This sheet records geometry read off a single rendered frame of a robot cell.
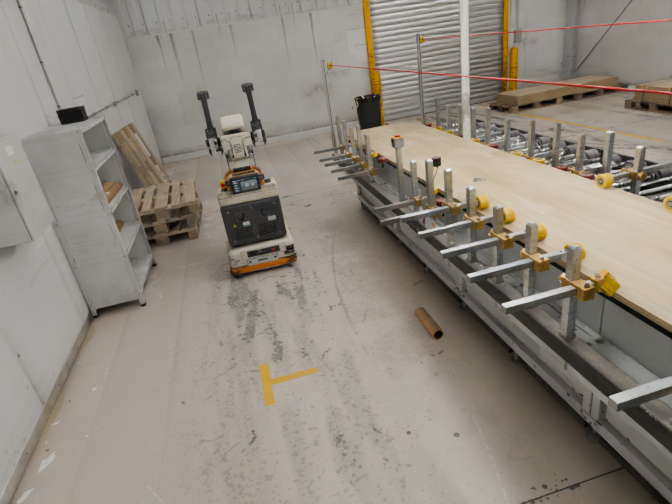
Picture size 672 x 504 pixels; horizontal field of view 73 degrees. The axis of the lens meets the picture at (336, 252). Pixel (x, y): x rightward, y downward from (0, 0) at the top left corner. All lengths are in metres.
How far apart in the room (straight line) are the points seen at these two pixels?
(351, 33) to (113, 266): 7.73
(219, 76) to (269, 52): 1.13
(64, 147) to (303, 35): 7.11
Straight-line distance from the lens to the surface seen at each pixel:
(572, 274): 1.90
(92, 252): 4.27
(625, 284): 2.08
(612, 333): 2.20
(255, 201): 4.18
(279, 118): 10.36
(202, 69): 10.21
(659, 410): 1.85
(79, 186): 4.10
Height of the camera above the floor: 1.91
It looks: 25 degrees down
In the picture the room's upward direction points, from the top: 9 degrees counter-clockwise
